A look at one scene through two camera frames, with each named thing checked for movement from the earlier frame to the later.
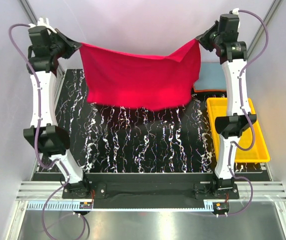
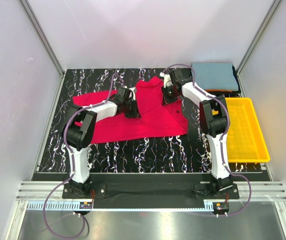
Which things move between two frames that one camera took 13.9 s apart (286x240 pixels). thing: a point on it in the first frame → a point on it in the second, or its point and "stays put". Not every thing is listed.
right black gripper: x=206 y=39 → x=168 y=97
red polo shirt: x=151 y=82 → x=157 y=119
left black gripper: x=66 y=45 → x=132 y=110
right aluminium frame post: x=267 y=19 stays put
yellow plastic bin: x=218 y=107 stays put
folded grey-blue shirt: x=212 y=76 stays put
